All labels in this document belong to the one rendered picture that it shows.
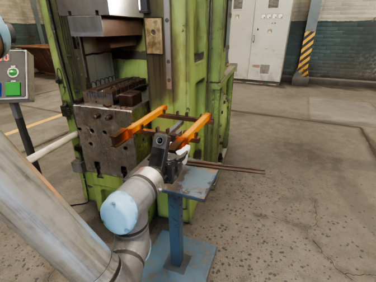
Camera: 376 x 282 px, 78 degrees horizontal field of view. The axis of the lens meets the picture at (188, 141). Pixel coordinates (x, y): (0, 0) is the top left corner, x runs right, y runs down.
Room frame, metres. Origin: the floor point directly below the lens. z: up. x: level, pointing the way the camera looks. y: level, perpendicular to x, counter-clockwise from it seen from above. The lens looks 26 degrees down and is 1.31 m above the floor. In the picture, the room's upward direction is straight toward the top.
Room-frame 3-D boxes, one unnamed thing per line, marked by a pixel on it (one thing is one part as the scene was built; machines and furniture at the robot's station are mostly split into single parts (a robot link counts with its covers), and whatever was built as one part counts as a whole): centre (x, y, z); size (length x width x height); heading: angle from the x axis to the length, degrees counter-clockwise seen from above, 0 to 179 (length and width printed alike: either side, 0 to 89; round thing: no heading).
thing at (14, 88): (1.28, 0.96, 1.01); 0.07 x 0.05 x 0.07; 98
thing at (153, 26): (1.34, 0.18, 1.27); 0.09 x 0.02 x 0.17; 73
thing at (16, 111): (1.40, 1.07, 0.54); 0.04 x 0.04 x 1.08; 73
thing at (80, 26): (1.51, 0.46, 1.32); 0.42 x 0.20 x 0.10; 163
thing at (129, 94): (1.32, 0.33, 0.95); 0.12 x 0.08 x 0.06; 163
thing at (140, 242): (0.44, 0.15, 0.80); 0.12 x 0.09 x 0.12; 178
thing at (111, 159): (1.51, 0.40, 0.69); 0.56 x 0.38 x 0.45; 163
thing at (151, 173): (0.53, 0.11, 0.92); 0.10 x 0.05 x 0.09; 68
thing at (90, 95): (1.51, 0.46, 0.96); 0.42 x 0.20 x 0.09; 163
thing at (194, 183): (0.97, 0.07, 0.67); 0.40 x 0.30 x 0.02; 69
